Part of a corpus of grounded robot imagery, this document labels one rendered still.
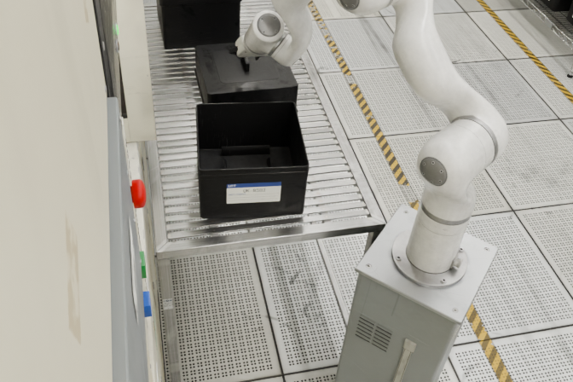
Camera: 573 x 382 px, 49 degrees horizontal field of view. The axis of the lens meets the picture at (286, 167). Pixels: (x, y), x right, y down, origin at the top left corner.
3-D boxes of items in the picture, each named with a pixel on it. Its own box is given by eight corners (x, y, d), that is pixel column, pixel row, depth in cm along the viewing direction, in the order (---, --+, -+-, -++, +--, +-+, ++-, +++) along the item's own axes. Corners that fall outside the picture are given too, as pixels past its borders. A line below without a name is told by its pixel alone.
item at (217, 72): (298, 112, 199) (302, 78, 191) (206, 122, 193) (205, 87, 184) (277, 63, 220) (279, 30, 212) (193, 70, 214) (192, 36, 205)
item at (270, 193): (199, 220, 162) (197, 170, 151) (197, 150, 182) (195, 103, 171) (304, 214, 166) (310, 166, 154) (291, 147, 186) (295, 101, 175)
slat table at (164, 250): (348, 373, 216) (385, 223, 165) (173, 403, 204) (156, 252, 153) (272, 137, 309) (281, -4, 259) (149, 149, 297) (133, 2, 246)
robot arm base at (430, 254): (477, 251, 160) (498, 199, 148) (450, 300, 148) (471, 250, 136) (409, 219, 167) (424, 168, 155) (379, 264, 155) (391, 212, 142)
